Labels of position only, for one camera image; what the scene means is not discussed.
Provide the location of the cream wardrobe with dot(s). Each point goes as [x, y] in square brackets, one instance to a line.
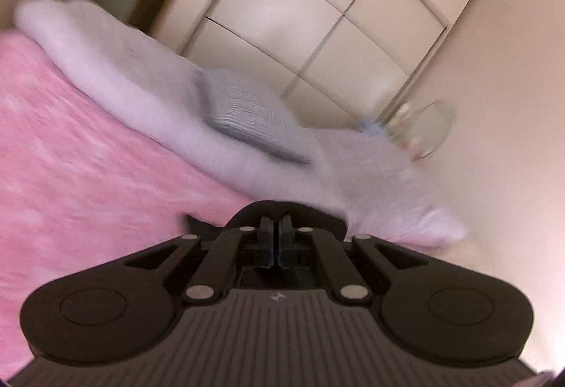
[332, 61]

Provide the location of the grey striped pillow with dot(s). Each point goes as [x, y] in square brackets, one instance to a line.
[253, 114]

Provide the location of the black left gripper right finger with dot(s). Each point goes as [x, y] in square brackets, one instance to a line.
[326, 258]

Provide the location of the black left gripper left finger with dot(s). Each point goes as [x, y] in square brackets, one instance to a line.
[239, 256]

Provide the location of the white fluffy quilt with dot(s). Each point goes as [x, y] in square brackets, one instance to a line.
[366, 180]

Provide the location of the black garment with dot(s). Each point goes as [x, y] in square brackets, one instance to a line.
[252, 214]

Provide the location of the pink floral blanket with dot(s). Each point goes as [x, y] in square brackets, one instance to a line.
[78, 188]

